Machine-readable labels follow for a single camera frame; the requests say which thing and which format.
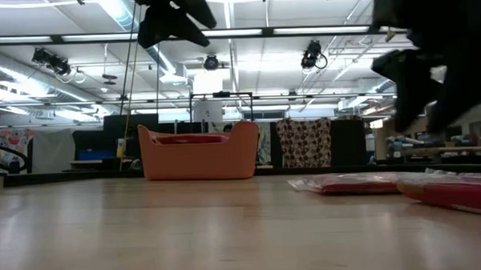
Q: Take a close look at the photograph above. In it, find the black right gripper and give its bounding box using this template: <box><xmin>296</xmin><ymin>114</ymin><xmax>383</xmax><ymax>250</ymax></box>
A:
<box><xmin>368</xmin><ymin>0</ymin><xmax>481</xmax><ymax>137</ymax></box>

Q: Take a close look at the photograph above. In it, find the red popcorn bag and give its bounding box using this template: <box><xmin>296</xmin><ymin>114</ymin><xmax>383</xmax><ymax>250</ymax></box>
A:
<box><xmin>395</xmin><ymin>165</ymin><xmax>481</xmax><ymax>222</ymax></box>
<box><xmin>287</xmin><ymin>170</ymin><xmax>405</xmax><ymax>198</ymax></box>

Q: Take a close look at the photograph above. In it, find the black overhead rig beam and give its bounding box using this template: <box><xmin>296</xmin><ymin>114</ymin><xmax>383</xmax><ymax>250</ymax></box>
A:
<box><xmin>0</xmin><ymin>20</ymin><xmax>409</xmax><ymax>49</ymax></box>

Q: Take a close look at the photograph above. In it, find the yellow pole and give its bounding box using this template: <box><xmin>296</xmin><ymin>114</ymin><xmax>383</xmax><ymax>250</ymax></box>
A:
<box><xmin>113</xmin><ymin>0</ymin><xmax>144</xmax><ymax>171</ymax></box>

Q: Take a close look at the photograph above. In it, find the black cabinet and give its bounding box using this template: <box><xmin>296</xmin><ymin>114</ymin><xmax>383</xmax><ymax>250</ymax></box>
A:
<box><xmin>329</xmin><ymin>118</ymin><xmax>367</xmax><ymax>167</ymax></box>

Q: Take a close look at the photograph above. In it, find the brown dotted cloth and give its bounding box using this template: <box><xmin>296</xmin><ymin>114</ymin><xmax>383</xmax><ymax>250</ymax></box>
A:
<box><xmin>274</xmin><ymin>116</ymin><xmax>333</xmax><ymax>170</ymax></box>

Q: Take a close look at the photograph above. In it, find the orange plastic basket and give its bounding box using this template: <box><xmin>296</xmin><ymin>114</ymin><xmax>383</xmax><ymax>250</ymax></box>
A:
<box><xmin>136</xmin><ymin>119</ymin><xmax>263</xmax><ymax>183</ymax></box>

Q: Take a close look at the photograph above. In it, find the blue box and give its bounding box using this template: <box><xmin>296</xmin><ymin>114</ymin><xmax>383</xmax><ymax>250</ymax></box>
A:
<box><xmin>79</xmin><ymin>148</ymin><xmax>116</xmax><ymax>163</ymax></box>

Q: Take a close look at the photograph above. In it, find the grey cloth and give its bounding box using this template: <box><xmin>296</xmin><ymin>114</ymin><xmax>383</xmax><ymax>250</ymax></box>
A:
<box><xmin>30</xmin><ymin>128</ymin><xmax>76</xmax><ymax>175</ymax></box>

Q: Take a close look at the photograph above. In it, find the floral cloth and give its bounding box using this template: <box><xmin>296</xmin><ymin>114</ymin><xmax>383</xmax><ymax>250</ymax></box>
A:
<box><xmin>0</xmin><ymin>127</ymin><xmax>38</xmax><ymax>169</ymax></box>

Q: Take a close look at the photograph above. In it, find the black curved tube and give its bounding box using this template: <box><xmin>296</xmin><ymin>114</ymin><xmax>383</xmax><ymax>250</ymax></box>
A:
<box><xmin>0</xmin><ymin>141</ymin><xmax>30</xmax><ymax>175</ymax></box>

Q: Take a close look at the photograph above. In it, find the black ceiling camera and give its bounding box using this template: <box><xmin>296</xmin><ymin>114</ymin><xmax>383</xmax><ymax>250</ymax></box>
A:
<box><xmin>30</xmin><ymin>46</ymin><xmax>73</xmax><ymax>78</ymax></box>
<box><xmin>299</xmin><ymin>39</ymin><xmax>329</xmax><ymax>71</ymax></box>
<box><xmin>202</xmin><ymin>53</ymin><xmax>221</xmax><ymax>71</ymax></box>

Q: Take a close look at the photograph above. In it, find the black rectangular frame stand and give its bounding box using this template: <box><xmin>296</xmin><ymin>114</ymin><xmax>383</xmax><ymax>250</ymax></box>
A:
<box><xmin>188</xmin><ymin>90</ymin><xmax>255</xmax><ymax>125</ymax></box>

